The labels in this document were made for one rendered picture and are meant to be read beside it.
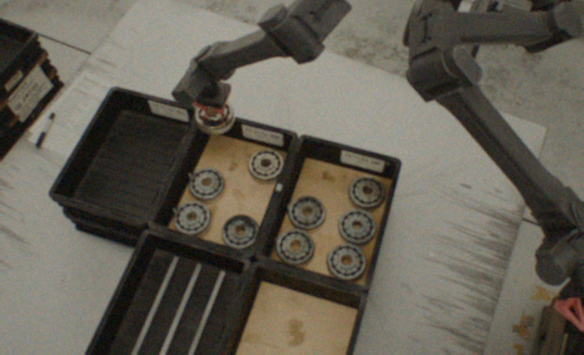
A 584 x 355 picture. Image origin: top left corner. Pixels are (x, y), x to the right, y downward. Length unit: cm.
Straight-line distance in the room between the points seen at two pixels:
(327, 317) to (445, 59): 82
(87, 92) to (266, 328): 109
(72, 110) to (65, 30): 136
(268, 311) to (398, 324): 38
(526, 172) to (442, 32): 29
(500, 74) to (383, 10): 72
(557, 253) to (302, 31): 60
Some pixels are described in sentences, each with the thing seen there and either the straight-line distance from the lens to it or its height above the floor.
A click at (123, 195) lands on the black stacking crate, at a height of 83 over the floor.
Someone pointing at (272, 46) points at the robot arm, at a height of 153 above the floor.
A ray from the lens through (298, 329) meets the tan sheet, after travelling 154.
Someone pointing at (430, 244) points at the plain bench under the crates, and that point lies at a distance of 180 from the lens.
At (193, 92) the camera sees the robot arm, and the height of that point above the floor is 125.
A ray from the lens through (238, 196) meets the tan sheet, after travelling 169.
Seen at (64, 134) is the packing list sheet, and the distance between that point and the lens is 210.
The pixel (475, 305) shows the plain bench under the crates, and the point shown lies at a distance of 177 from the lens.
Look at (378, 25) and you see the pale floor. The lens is 326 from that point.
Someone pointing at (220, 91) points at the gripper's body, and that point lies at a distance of 150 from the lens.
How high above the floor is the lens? 232
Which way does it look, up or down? 58 degrees down
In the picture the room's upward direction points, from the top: 1 degrees counter-clockwise
